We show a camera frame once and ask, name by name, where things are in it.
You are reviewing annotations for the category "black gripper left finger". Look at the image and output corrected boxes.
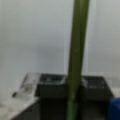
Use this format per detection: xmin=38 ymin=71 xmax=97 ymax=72
xmin=36 ymin=73 xmax=67 ymax=120

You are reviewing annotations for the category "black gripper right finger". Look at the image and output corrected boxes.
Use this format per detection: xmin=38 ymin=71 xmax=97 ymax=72
xmin=81 ymin=76 xmax=113 ymax=120

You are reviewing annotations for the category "red tulip with leaves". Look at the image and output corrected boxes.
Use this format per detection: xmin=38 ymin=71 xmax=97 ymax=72
xmin=65 ymin=0 xmax=90 ymax=120

